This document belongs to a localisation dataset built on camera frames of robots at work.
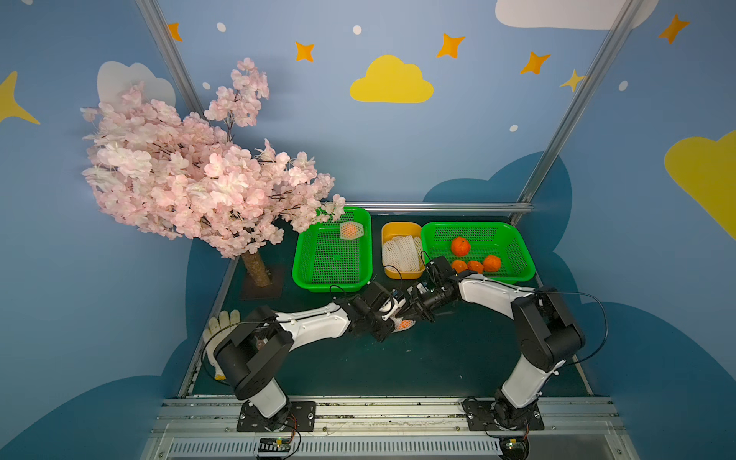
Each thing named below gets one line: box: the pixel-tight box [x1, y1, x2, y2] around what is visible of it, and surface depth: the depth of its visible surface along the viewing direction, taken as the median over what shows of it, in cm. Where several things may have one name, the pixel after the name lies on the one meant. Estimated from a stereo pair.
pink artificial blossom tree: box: [80, 58, 346, 289], surface depth 62 cm
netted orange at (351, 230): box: [339, 220, 365, 240], surface depth 113 cm
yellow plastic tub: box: [381, 221, 426, 280], surface depth 103 cm
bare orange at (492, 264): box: [483, 254, 501, 273], surface depth 103 cm
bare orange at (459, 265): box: [450, 259, 468, 274], surface depth 103 cm
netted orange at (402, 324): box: [391, 316, 416, 334], surface depth 87 cm
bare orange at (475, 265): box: [466, 260, 484, 275], surface depth 103 cm
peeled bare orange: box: [452, 236, 470, 257], surface depth 107 cm
